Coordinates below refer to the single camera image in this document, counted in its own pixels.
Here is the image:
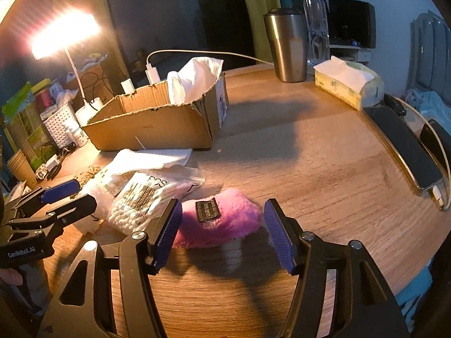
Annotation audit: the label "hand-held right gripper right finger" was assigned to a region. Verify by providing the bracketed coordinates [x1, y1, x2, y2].
[264, 198, 411, 338]

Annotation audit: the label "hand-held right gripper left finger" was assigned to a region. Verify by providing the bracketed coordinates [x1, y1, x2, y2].
[37, 199, 184, 338]

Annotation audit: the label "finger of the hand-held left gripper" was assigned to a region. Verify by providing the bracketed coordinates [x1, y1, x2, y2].
[7, 179, 80, 212]
[46, 194, 98, 227]

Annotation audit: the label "white soft packet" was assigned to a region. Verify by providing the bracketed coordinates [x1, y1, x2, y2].
[72, 169, 122, 235]

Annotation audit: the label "brown loofah sponge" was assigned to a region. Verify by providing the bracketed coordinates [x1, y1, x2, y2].
[72, 165, 103, 198]

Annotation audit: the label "clear cotton swab bag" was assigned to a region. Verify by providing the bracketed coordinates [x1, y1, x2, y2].
[106, 167, 205, 236]

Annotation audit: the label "pink plush pad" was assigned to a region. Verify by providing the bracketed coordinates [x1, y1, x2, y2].
[173, 188, 263, 249]

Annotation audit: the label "brown cardboard box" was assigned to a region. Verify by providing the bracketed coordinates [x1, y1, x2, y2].
[81, 72, 230, 152]

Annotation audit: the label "person's left hand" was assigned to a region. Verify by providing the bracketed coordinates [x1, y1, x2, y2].
[0, 268, 25, 286]

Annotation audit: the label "stack of paper cups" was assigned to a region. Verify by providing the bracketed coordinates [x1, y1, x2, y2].
[7, 150, 38, 189]

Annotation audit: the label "white plastic basket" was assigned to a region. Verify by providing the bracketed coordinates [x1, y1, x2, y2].
[41, 101, 86, 148]

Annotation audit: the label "green snack bags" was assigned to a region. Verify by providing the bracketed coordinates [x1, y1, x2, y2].
[2, 81, 57, 170]

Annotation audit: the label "white folded napkin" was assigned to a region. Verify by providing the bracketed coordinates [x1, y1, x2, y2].
[106, 148, 194, 176]

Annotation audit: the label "red jar yellow lid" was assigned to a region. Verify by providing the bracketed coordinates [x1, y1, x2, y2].
[32, 78, 59, 110]

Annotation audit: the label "black smartphone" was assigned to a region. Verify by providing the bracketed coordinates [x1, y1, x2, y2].
[364, 106, 444, 198]

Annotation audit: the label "white desk lamp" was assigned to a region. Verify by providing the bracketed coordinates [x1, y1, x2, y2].
[31, 9, 104, 127]

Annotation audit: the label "white crumpled tissue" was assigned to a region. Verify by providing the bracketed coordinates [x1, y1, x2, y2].
[166, 57, 224, 105]

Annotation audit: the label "yellow tissue pack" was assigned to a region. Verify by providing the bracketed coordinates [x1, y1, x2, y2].
[313, 55, 385, 111]

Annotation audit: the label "small black object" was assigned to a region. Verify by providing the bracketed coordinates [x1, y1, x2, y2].
[383, 93, 408, 116]

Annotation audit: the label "dark flat device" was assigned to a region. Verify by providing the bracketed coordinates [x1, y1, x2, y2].
[419, 120, 451, 171]

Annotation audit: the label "steel travel tumbler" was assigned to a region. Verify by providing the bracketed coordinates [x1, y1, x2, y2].
[263, 7, 309, 83]

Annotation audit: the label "light blue blanket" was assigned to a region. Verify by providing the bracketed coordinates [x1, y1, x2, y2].
[405, 90, 451, 117]

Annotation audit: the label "dark glass window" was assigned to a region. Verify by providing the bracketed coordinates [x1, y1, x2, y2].
[104, 0, 255, 74]

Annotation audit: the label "clear plastic water bottle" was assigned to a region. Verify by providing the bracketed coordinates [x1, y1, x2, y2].
[302, 0, 331, 66]

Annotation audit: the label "black monitor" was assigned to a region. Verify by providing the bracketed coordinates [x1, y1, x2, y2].
[328, 0, 376, 49]

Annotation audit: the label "grey bed headboard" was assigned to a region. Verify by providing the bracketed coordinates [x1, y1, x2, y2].
[405, 10, 451, 95]

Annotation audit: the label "white charger with cable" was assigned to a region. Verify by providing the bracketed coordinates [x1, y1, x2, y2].
[144, 50, 275, 86]

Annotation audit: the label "white phone cable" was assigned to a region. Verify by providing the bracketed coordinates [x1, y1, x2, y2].
[393, 97, 451, 212]

